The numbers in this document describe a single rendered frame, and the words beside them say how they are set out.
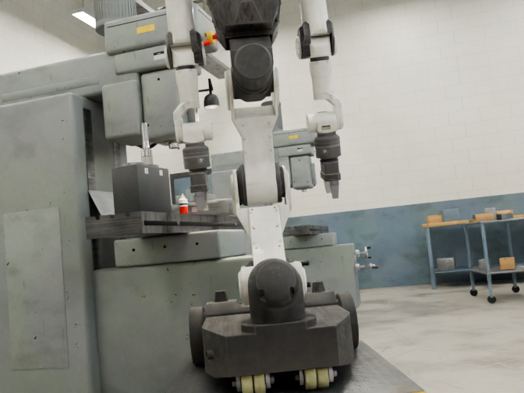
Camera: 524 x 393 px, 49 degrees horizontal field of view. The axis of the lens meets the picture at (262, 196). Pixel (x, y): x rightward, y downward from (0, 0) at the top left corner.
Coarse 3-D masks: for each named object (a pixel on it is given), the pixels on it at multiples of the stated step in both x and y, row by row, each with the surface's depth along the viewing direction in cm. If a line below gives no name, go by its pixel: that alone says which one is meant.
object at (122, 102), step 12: (120, 84) 262; (132, 84) 260; (108, 96) 263; (120, 96) 261; (132, 96) 260; (108, 108) 263; (120, 108) 261; (132, 108) 259; (108, 120) 262; (120, 120) 261; (132, 120) 259; (108, 132) 262; (120, 132) 260; (132, 132) 259; (132, 144) 279
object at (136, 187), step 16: (112, 176) 221; (128, 176) 218; (144, 176) 221; (160, 176) 230; (128, 192) 218; (144, 192) 219; (160, 192) 229; (128, 208) 217; (144, 208) 218; (160, 208) 228
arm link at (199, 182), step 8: (184, 160) 191; (192, 160) 189; (200, 160) 189; (208, 160) 191; (192, 168) 189; (200, 168) 190; (192, 176) 189; (200, 176) 189; (192, 184) 189; (200, 184) 189; (208, 184) 196; (192, 192) 189
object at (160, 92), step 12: (156, 72) 259; (168, 72) 257; (144, 84) 260; (156, 84) 258; (168, 84) 257; (144, 96) 260; (156, 96) 258; (168, 96) 256; (144, 108) 260; (156, 108) 258; (168, 108) 256; (144, 120) 260; (156, 120) 258; (168, 120) 256; (156, 132) 257; (168, 132) 255
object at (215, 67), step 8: (136, 0) 630; (136, 8) 645; (144, 8) 647; (208, 56) 828; (208, 64) 863; (216, 64) 866; (224, 64) 886; (208, 72) 900; (216, 72) 904; (224, 72) 908
